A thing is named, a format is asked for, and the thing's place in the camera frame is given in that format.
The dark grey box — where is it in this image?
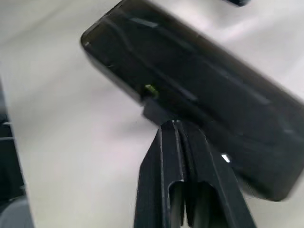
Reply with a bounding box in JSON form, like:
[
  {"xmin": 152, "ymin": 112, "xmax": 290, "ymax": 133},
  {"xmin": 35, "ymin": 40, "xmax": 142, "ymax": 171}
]
[{"xmin": 0, "ymin": 78, "xmax": 35, "ymax": 228}]

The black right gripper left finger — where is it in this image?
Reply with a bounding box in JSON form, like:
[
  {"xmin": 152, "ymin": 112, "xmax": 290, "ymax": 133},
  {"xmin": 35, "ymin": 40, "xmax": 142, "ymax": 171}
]
[{"xmin": 133, "ymin": 120, "xmax": 189, "ymax": 228}]

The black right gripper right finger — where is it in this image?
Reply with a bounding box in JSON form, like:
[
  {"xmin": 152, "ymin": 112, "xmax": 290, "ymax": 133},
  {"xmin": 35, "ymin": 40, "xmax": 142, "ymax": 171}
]
[{"xmin": 176, "ymin": 120, "xmax": 257, "ymax": 228}]

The smoky translucent screwdriver bit case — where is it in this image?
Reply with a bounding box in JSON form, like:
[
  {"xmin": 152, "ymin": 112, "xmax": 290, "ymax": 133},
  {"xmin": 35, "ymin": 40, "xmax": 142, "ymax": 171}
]
[{"xmin": 79, "ymin": 0, "xmax": 304, "ymax": 202}]

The black tool item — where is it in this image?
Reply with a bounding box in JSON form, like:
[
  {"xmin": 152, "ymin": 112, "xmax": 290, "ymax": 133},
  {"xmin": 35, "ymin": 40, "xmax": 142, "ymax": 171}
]
[{"xmin": 224, "ymin": 0, "xmax": 250, "ymax": 7}]

